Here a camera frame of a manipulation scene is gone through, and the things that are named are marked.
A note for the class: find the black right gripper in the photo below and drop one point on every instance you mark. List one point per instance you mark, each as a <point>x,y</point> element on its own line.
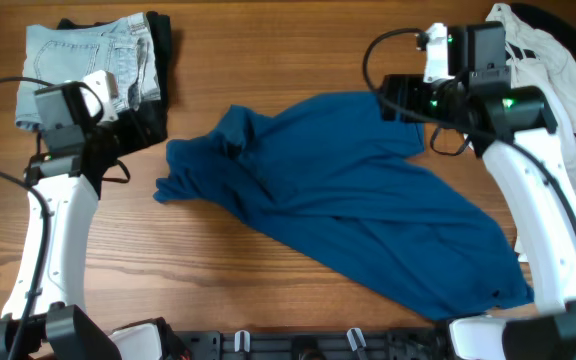
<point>390,100</point>

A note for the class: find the blue polo shirt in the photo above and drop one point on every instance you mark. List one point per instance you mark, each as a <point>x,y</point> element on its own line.
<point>331,179</point>

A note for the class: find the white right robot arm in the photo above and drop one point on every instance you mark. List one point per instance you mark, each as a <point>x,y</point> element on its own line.
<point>515,135</point>

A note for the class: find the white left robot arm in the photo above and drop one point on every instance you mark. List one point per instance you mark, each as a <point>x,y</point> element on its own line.
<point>63,184</point>

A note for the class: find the folded black garment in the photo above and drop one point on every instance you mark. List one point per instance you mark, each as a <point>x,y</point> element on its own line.
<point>148,120</point>

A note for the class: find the folded light denim shorts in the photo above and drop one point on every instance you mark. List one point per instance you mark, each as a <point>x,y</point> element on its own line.
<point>124,48</point>

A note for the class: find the white printed t-shirt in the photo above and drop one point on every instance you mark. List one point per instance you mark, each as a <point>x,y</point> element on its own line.
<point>536,58</point>

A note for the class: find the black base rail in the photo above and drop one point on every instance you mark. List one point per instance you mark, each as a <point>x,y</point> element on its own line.
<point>155,339</point>

